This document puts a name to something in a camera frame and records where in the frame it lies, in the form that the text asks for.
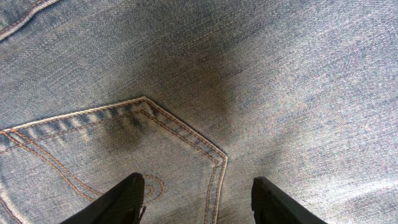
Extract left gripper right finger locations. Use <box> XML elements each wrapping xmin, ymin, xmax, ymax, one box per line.
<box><xmin>251</xmin><ymin>177</ymin><xmax>326</xmax><ymax>224</ymax></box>

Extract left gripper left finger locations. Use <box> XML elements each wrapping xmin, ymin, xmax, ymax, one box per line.
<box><xmin>62</xmin><ymin>173</ymin><xmax>146</xmax><ymax>224</ymax></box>

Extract light blue denim jeans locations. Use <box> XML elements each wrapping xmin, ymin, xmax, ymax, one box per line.
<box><xmin>1</xmin><ymin>1</ymin><xmax>397</xmax><ymax>223</ymax></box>

